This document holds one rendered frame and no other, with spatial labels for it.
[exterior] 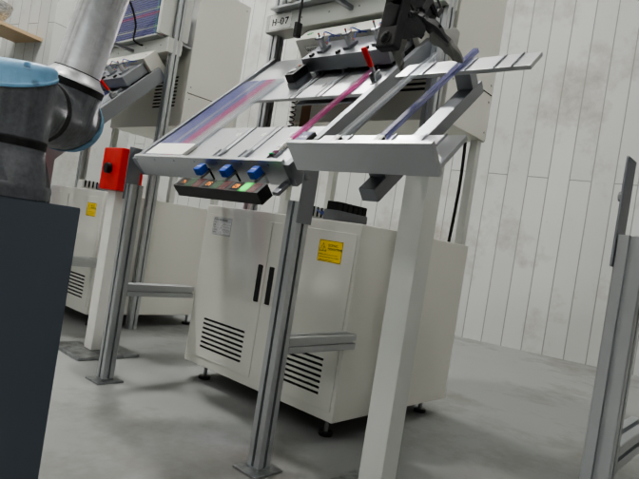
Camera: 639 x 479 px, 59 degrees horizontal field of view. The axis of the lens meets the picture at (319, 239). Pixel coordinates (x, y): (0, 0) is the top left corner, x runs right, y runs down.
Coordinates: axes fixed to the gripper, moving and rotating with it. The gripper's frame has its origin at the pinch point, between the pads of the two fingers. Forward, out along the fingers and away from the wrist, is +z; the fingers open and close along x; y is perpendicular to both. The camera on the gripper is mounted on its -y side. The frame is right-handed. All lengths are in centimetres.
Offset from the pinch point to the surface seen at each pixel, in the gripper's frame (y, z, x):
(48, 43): 138, 19, 462
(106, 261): -46, 34, 133
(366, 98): 7.8, 11.9, 28.0
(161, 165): -25, 4, 84
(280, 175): -25.6, 6.4, 32.4
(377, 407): -61, 41, 3
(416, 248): -31.2, 22.3, -1.7
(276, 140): -12.3, 7.3, 44.7
